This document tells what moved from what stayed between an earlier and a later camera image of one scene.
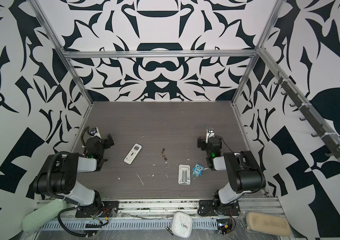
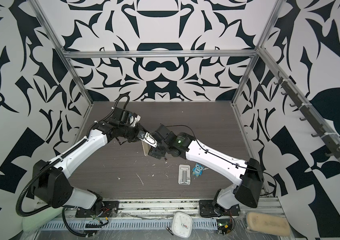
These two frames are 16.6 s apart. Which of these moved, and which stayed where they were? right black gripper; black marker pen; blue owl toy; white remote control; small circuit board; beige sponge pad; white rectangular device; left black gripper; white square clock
Moved: right black gripper; white remote control; left black gripper
Stayed: black marker pen; small circuit board; white square clock; blue owl toy; white rectangular device; beige sponge pad
